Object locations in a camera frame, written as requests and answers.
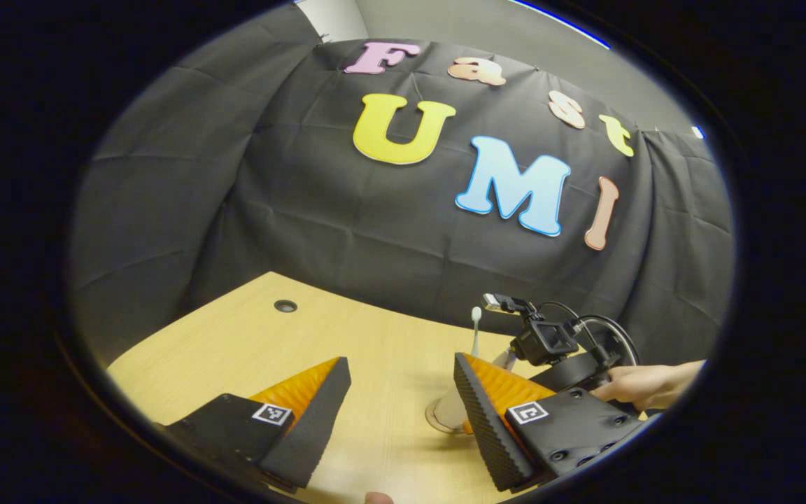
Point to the black desk grommet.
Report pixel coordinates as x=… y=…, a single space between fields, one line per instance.
x=285 y=306

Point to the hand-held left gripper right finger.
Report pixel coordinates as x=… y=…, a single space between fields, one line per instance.
x=490 y=434

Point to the white toothpaste tube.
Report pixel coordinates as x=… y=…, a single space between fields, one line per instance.
x=505 y=360

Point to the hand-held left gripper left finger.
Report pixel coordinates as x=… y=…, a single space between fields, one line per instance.
x=305 y=434

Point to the black backdrop cloth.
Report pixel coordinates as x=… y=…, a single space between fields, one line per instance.
x=375 y=210

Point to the wooden desktop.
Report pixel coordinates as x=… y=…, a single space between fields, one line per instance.
x=375 y=350

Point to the white toothbrush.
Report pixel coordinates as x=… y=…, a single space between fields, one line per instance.
x=476 y=315

